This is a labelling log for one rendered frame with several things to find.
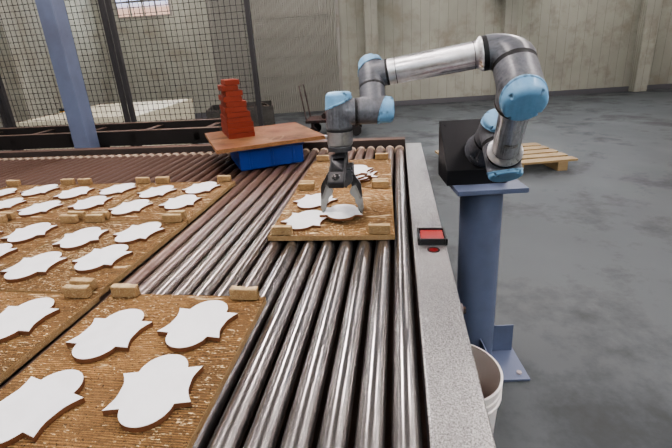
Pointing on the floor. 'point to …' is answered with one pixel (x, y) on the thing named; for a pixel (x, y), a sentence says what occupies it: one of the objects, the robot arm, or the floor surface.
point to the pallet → (536, 154)
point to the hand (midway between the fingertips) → (342, 212)
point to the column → (485, 270)
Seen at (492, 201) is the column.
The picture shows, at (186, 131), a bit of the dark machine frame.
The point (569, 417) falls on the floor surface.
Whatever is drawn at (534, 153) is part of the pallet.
